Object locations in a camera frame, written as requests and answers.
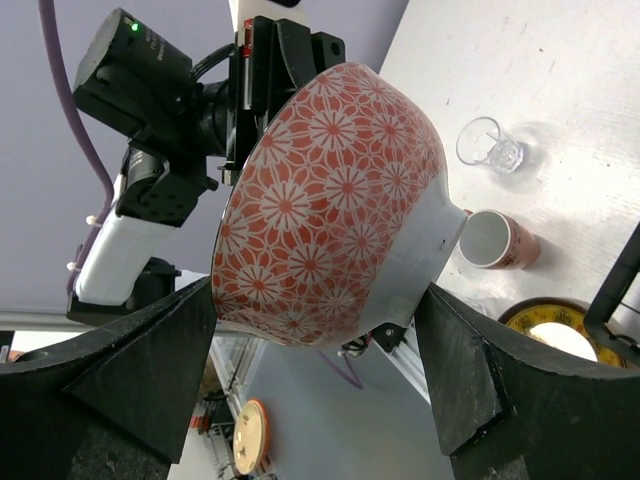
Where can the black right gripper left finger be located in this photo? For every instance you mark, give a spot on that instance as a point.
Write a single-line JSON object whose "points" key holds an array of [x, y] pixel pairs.
{"points": [[114, 402]]}

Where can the pink mug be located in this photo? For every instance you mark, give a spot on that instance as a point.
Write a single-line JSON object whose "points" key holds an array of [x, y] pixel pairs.
{"points": [[492, 240]]}

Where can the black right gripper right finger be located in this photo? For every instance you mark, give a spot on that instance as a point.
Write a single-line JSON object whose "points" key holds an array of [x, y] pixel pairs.
{"points": [[509, 407]]}

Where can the clear shot glass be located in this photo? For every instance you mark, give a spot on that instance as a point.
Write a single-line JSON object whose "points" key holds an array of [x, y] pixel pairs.
{"points": [[483, 142]]}

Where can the black wire dish rack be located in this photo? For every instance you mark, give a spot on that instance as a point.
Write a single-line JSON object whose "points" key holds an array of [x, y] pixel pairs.
{"points": [[610, 296]]}

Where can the red floral patterned bowl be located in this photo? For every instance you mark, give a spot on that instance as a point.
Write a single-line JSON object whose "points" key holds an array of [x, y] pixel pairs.
{"points": [[341, 217]]}

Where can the yellow patterned plate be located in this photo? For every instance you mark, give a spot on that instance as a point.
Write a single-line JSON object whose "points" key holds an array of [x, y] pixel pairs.
{"points": [[559, 323]]}

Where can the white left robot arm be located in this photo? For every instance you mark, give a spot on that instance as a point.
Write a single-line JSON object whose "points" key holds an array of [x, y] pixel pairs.
{"points": [[176, 114]]}

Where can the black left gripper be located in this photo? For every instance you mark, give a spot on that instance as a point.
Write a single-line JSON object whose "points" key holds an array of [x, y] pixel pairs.
{"points": [[272, 60]]}

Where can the round wooden disc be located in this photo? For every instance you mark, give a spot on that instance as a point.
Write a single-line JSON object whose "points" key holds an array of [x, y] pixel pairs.
{"points": [[251, 437]]}

